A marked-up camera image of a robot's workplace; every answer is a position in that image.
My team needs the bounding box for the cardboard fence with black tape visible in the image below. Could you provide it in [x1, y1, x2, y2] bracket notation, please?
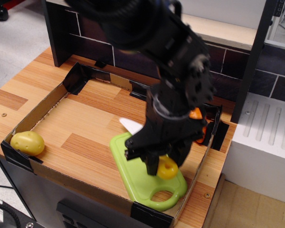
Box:
[2, 62, 234, 228]

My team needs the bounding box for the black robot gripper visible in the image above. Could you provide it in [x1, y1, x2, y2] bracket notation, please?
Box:
[125, 85, 207, 176]

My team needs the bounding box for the orange toy carrot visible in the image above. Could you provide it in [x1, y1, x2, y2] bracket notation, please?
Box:
[189, 107, 207, 144]

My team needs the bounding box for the green plastic cutting board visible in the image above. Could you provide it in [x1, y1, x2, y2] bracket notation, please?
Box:
[109, 133, 188, 211]

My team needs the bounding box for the black shelf frame with tiles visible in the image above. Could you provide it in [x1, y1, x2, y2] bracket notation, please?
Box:
[43, 0, 285, 121]

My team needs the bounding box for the yellow toy potato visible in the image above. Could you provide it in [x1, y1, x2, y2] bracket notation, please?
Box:
[10, 131, 45, 156]

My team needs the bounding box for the toy knife yellow handle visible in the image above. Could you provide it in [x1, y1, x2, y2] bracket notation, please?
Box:
[119, 117, 179, 180]

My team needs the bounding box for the black chair caster wheel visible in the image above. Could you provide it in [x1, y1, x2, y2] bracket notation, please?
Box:
[0, 0, 9, 21]

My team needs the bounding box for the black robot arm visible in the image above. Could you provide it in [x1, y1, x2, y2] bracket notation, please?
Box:
[68, 0, 215, 176]

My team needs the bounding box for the white toy sink drainboard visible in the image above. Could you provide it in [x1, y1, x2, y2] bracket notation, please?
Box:
[222, 93, 285, 202]

